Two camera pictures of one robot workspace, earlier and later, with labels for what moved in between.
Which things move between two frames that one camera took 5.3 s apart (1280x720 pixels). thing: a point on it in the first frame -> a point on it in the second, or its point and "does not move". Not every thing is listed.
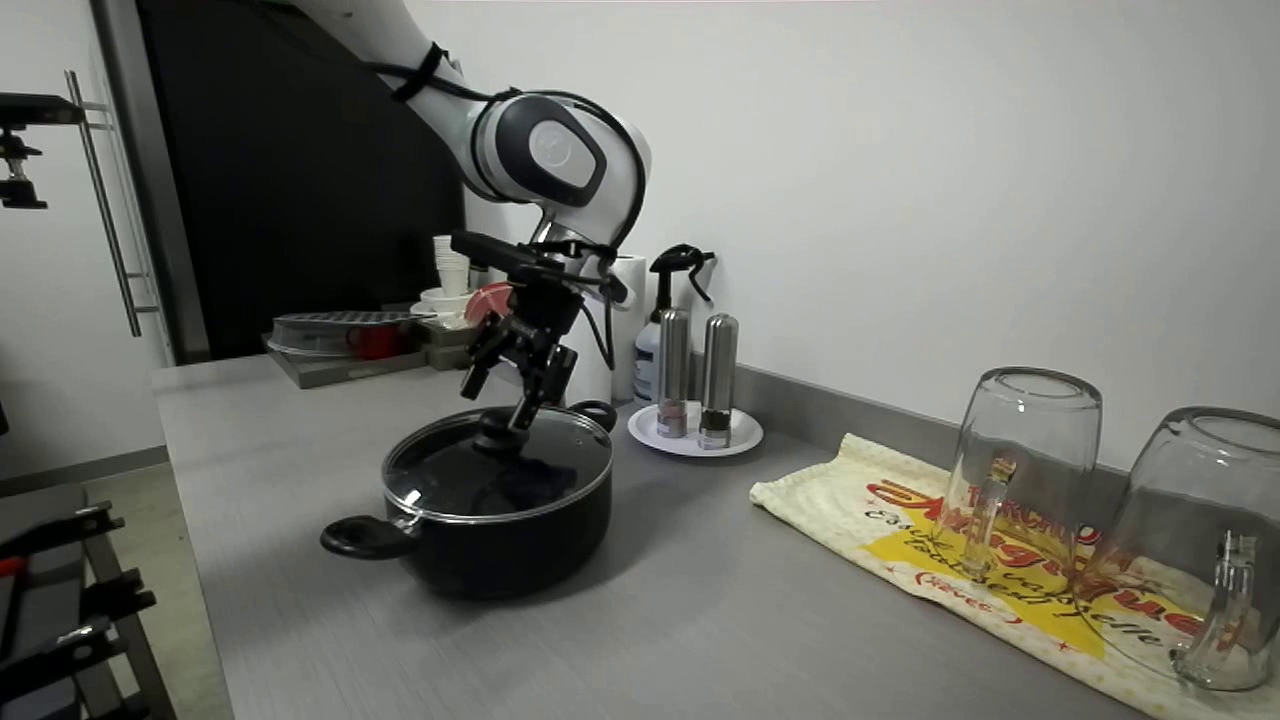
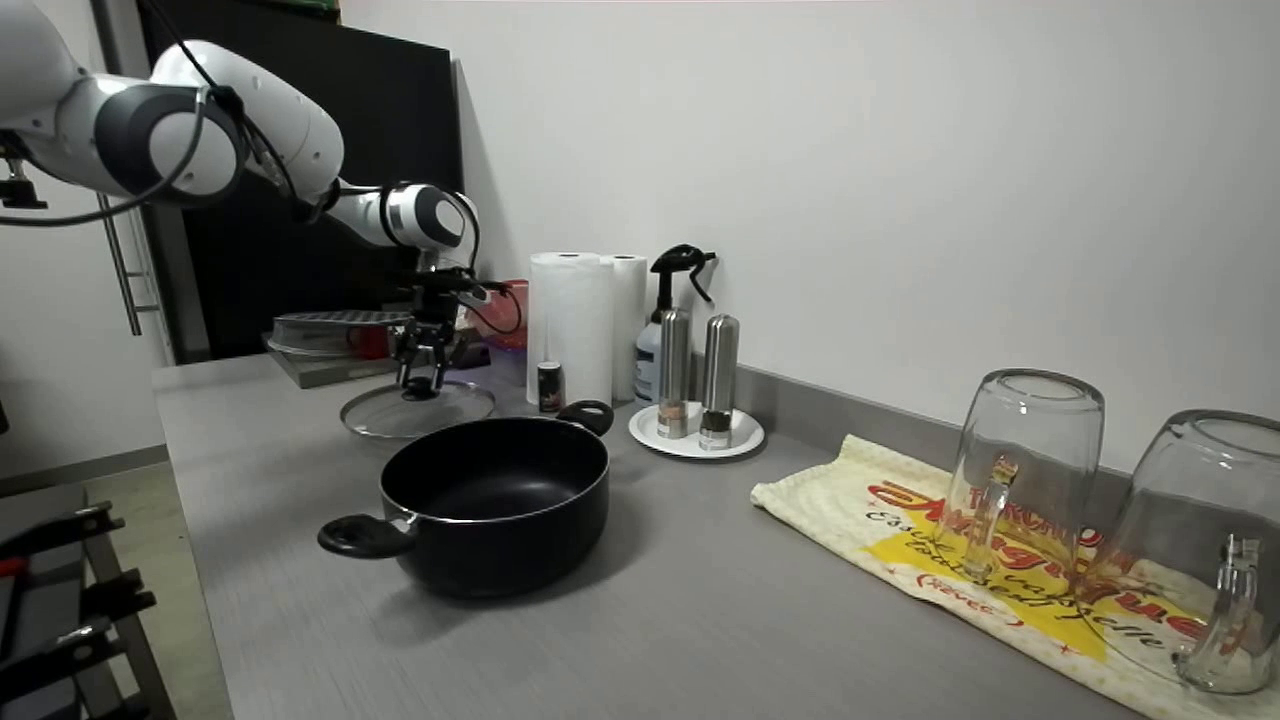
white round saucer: [746, 430] does not move
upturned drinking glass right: [1199, 525] does not move
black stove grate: [69, 636] does not move
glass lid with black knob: [482, 461] -> [415, 407]
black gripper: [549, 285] -> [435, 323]
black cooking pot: [490, 521] does not move
